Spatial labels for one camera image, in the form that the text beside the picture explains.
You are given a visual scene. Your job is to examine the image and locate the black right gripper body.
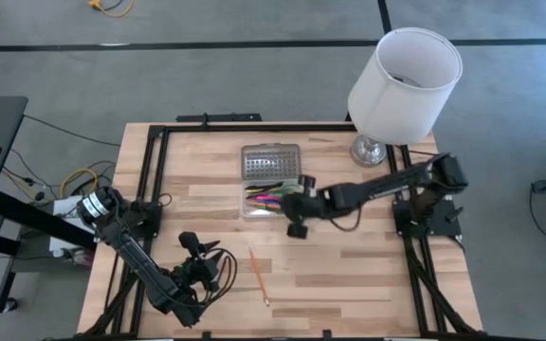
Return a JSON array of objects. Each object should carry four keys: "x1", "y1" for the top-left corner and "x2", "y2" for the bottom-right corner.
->
[{"x1": 281, "y1": 173, "x2": 327, "y2": 240}]

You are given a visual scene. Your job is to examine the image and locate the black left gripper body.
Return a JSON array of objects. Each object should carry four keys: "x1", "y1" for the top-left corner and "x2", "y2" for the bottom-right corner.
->
[{"x1": 173, "y1": 231, "x2": 221, "y2": 292}]

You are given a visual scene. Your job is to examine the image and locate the pink highlighter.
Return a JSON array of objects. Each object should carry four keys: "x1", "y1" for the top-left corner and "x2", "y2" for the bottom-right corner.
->
[{"x1": 246, "y1": 193, "x2": 282, "y2": 204}]

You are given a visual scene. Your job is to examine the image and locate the orange pencil with eraser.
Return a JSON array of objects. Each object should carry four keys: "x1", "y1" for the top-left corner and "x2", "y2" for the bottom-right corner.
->
[{"x1": 247, "y1": 244, "x2": 271, "y2": 308}]

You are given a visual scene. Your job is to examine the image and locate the clear plastic supply box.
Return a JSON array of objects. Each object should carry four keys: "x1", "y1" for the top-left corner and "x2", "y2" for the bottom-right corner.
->
[{"x1": 239, "y1": 142, "x2": 306, "y2": 220}]

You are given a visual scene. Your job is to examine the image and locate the white cardboard box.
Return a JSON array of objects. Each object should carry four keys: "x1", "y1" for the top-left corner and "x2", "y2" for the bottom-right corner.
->
[{"x1": 48, "y1": 192, "x2": 113, "y2": 252}]

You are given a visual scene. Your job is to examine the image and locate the black mounting bar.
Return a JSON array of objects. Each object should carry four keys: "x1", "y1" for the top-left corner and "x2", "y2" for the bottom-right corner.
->
[{"x1": 175, "y1": 112, "x2": 263, "y2": 123}]

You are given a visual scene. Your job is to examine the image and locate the white shade table lamp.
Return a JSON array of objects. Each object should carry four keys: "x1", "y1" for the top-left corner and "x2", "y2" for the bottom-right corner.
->
[{"x1": 347, "y1": 27, "x2": 464, "y2": 168}]

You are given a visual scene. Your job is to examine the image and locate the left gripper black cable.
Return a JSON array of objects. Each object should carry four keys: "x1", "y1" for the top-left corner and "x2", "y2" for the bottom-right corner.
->
[{"x1": 205, "y1": 246, "x2": 239, "y2": 305}]

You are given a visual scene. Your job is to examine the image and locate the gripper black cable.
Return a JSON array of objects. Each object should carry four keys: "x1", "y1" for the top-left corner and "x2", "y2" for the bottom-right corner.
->
[
  {"x1": 332, "y1": 204, "x2": 362, "y2": 233},
  {"x1": 205, "y1": 246, "x2": 239, "y2": 305}
]

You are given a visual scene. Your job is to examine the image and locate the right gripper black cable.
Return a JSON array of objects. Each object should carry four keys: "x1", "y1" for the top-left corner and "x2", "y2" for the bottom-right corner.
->
[{"x1": 332, "y1": 204, "x2": 362, "y2": 233}]

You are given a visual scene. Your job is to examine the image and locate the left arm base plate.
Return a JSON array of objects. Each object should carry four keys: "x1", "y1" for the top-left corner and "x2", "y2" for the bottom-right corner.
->
[{"x1": 93, "y1": 201, "x2": 163, "y2": 240}]

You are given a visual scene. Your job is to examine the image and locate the black aluminium table frame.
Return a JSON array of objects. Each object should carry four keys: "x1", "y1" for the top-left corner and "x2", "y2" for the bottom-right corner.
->
[{"x1": 82, "y1": 123, "x2": 482, "y2": 341}]

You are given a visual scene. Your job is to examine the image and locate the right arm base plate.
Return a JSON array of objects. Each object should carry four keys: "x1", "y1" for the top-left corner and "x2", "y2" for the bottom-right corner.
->
[{"x1": 392, "y1": 198, "x2": 464, "y2": 238}]

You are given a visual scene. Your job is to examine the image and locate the yellow coiled cable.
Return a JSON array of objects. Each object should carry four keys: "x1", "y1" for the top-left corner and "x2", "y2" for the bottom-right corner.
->
[{"x1": 59, "y1": 168, "x2": 100, "y2": 200}]

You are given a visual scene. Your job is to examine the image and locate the yellow cable with plug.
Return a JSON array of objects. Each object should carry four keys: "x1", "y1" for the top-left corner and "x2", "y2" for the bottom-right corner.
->
[{"x1": 87, "y1": 0, "x2": 136, "y2": 19}]

